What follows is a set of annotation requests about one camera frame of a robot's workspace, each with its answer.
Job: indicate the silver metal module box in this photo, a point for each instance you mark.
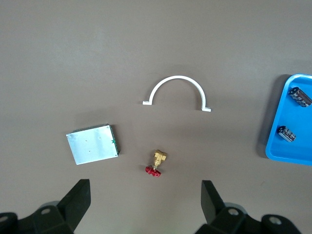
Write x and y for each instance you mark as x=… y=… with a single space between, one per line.
x=92 y=146

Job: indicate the blue plastic tray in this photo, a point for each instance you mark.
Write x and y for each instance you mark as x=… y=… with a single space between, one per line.
x=290 y=114

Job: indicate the small dark brown capacitor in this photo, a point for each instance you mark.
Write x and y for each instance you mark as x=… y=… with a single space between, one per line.
x=287 y=134

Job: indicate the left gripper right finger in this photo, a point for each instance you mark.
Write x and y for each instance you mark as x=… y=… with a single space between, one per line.
x=210 y=202

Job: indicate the large dark brown capacitor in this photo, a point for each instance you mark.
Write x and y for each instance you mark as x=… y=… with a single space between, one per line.
x=301 y=97

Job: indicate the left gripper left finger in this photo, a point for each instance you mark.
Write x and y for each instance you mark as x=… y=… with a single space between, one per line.
x=78 y=200

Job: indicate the white semicircular pipe clamp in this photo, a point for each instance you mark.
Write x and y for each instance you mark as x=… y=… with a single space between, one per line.
x=176 y=77

